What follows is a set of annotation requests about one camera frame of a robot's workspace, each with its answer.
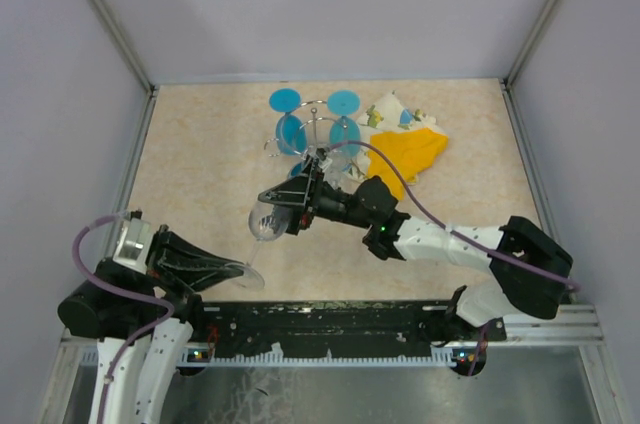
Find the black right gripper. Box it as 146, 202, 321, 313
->
255, 159, 372, 236

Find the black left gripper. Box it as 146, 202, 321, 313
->
96, 221, 244, 301

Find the clear wine glass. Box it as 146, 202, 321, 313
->
318, 147, 350, 189
233, 201, 292, 290

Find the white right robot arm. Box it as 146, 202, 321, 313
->
248, 158, 573, 340

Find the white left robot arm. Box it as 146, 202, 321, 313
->
57, 215, 247, 423

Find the chrome wine glass rack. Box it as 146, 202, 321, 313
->
263, 100, 337, 177

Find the blue wine glass left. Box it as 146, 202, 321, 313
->
269, 88, 301, 155

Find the blue wine glass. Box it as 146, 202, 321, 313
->
269, 88, 301, 155
327, 90, 361, 158

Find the blue wine glass right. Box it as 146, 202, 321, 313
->
327, 90, 361, 158

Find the white patterned cloth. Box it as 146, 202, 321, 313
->
344, 91, 448, 182

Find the yellow cloth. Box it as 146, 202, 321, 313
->
366, 128, 448, 200

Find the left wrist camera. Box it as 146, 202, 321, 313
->
112, 210, 154, 274

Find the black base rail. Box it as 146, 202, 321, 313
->
177, 300, 506, 375

